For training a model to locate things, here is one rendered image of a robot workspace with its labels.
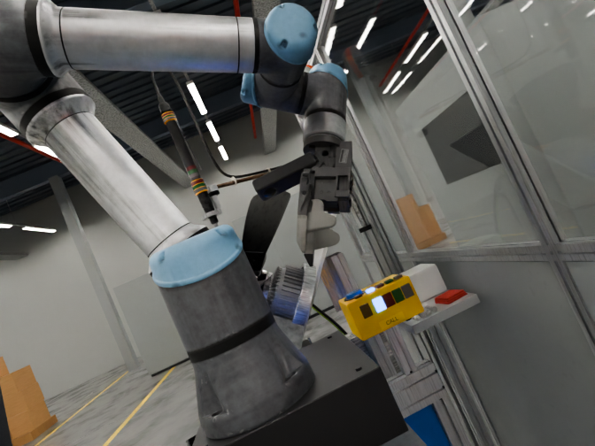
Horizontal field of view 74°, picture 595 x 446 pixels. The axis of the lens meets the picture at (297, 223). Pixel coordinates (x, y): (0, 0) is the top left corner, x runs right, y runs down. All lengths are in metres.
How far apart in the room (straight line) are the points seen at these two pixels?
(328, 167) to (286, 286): 0.70
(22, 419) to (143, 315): 2.60
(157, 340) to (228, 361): 8.31
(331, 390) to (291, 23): 0.47
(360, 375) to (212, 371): 0.17
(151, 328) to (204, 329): 8.29
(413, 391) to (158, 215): 0.69
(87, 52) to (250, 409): 0.48
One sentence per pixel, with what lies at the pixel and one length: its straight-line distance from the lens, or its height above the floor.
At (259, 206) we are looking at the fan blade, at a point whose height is 1.39.
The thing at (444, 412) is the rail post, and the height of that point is 0.75.
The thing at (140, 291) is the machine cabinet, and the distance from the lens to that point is 8.75.
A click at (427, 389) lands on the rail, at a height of 0.81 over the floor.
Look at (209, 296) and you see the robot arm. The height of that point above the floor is 1.23.
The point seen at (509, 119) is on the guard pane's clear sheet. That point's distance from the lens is 1.04.
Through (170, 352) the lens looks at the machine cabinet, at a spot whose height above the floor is 0.29.
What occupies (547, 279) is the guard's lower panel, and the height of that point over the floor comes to 0.91.
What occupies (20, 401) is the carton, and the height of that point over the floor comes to 0.70.
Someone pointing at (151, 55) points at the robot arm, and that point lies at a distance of 0.60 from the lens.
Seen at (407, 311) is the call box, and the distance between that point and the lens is 0.95.
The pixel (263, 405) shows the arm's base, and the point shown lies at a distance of 0.48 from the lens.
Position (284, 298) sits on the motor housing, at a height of 1.10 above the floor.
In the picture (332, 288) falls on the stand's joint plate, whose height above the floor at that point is 1.03.
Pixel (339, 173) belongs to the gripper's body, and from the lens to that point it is 0.65.
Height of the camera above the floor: 1.24
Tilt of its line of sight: 3 degrees up
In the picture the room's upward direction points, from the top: 24 degrees counter-clockwise
